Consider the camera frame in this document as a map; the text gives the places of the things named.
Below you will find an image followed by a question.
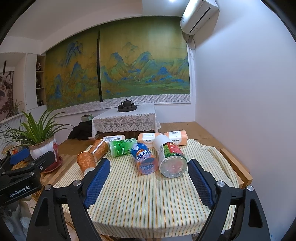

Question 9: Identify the striped yellow tablecloth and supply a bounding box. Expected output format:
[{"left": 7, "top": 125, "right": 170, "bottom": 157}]
[{"left": 52, "top": 138, "right": 240, "bottom": 239}]

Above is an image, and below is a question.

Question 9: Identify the red pot saucer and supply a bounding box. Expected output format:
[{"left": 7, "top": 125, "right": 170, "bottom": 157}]
[{"left": 43, "top": 156, "right": 63, "bottom": 173}]

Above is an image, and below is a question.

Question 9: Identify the white red ceramic plant pot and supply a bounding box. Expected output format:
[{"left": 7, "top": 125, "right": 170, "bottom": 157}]
[{"left": 29, "top": 137, "right": 59, "bottom": 162}]

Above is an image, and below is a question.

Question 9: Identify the green plastic tea cup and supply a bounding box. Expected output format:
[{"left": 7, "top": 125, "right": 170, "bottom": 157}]
[{"left": 109, "top": 138, "right": 137, "bottom": 157}]

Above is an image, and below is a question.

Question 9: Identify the right green landscape scroll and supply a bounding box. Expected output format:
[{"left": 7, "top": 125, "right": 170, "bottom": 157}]
[{"left": 99, "top": 16, "right": 191, "bottom": 108}]

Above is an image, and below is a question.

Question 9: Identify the white wall air conditioner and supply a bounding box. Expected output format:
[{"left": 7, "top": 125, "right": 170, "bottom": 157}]
[{"left": 180, "top": 0, "right": 219, "bottom": 35}]

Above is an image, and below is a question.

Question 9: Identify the left green landscape scroll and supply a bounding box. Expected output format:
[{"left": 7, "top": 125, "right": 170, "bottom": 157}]
[{"left": 44, "top": 27, "right": 101, "bottom": 110}]

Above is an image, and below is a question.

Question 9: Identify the left orange tissue pack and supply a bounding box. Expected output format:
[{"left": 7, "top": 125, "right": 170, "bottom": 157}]
[{"left": 137, "top": 133, "right": 161, "bottom": 148}]

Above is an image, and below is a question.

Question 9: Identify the right orange tissue pack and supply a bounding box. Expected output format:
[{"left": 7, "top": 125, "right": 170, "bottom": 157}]
[{"left": 164, "top": 130, "right": 188, "bottom": 146}]

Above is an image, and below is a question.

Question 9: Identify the orange paper cup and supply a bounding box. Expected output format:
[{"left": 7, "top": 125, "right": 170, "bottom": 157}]
[
  {"left": 89, "top": 138, "right": 108, "bottom": 162},
  {"left": 76, "top": 151, "right": 97, "bottom": 176}
]

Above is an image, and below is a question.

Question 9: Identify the near orange paper cup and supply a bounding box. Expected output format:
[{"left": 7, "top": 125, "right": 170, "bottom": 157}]
[{"left": 76, "top": 151, "right": 97, "bottom": 176}]

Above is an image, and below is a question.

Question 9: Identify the black bag on floor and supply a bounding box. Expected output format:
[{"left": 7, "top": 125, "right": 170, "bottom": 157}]
[{"left": 68, "top": 120, "right": 92, "bottom": 141}]

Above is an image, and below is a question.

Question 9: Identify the dark teapot tray set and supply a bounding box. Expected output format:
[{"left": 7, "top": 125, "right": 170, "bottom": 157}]
[{"left": 117, "top": 99, "right": 137, "bottom": 113}]

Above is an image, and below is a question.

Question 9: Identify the white lace tablecloth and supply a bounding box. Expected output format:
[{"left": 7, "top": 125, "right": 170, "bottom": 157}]
[{"left": 91, "top": 104, "right": 161, "bottom": 137}]

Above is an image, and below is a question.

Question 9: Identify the wooden wall shelf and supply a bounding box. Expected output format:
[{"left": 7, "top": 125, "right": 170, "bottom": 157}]
[{"left": 36, "top": 55, "right": 46, "bottom": 106}]

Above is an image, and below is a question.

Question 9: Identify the orange tissue pack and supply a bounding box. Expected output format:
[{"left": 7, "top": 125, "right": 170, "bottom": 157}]
[
  {"left": 164, "top": 130, "right": 188, "bottom": 146},
  {"left": 137, "top": 133, "right": 161, "bottom": 148}
]

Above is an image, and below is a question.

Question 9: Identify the red green label plastic cup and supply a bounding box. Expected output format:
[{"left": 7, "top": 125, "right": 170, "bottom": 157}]
[{"left": 153, "top": 135, "right": 188, "bottom": 178}]

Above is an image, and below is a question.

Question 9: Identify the white labelled parcel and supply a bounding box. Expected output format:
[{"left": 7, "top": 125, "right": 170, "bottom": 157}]
[{"left": 103, "top": 135, "right": 125, "bottom": 143}]

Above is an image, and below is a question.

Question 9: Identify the small green box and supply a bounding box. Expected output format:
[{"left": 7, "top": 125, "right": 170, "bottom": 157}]
[{"left": 81, "top": 114, "right": 93, "bottom": 122}]

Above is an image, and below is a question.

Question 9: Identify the floral wall painting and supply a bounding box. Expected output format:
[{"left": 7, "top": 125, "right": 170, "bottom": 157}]
[{"left": 0, "top": 71, "right": 14, "bottom": 121}]

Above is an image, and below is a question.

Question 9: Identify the green landscape scroll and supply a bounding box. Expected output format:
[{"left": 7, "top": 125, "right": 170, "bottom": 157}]
[
  {"left": 99, "top": 16, "right": 191, "bottom": 108},
  {"left": 44, "top": 27, "right": 101, "bottom": 110}
]

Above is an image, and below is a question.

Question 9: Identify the far orange paper cup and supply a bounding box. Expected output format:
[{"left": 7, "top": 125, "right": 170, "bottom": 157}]
[{"left": 89, "top": 138, "right": 108, "bottom": 162}]

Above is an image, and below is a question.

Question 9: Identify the green spider plant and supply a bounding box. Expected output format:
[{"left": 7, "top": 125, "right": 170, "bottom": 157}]
[{"left": 1, "top": 109, "right": 73, "bottom": 146}]

